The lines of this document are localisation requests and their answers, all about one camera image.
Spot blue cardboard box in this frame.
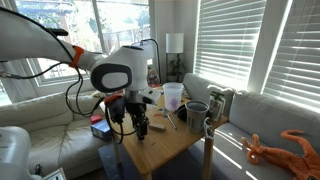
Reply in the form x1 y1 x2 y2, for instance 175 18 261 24
90 118 113 142

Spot steel tumbler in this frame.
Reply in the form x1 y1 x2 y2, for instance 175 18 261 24
184 100 210 135

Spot orange velcro strap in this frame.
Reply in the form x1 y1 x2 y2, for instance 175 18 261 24
69 45 85 69

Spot red small box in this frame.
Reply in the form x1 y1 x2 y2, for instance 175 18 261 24
89 113 105 125

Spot orange curved tool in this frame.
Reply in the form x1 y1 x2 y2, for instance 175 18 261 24
240 129 320 180

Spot clear plastic cup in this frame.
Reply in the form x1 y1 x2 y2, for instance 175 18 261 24
162 82 185 112

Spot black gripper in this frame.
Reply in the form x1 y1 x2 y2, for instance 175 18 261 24
125 101 150 142

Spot gray fabric sofa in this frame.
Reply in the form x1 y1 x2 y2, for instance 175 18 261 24
182 72 320 180

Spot wooden side table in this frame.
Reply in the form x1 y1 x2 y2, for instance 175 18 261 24
98 84 230 180

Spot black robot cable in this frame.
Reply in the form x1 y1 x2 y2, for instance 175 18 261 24
0 61 138 145

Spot clear bag green label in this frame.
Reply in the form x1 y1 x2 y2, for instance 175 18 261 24
208 90 227 122

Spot metal spoon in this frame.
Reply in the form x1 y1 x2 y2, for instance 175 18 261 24
161 109 178 131

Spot gray vertical post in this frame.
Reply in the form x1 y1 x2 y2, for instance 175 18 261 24
202 116 215 180

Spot white shade floor lamp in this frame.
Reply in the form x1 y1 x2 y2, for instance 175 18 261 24
165 32 185 84

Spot santa doll figure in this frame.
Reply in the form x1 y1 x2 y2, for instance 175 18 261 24
147 66 162 88

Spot green house plant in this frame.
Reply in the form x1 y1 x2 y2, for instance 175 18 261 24
167 54 188 83

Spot large glass window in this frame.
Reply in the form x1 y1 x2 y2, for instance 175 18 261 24
13 0 152 88

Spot white window blind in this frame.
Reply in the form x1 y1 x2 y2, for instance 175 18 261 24
193 0 268 91
261 0 320 113

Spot yellow patterned cloth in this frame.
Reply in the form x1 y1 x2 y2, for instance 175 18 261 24
91 90 107 99

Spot white leather sofa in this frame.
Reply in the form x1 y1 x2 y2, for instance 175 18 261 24
0 89 116 180

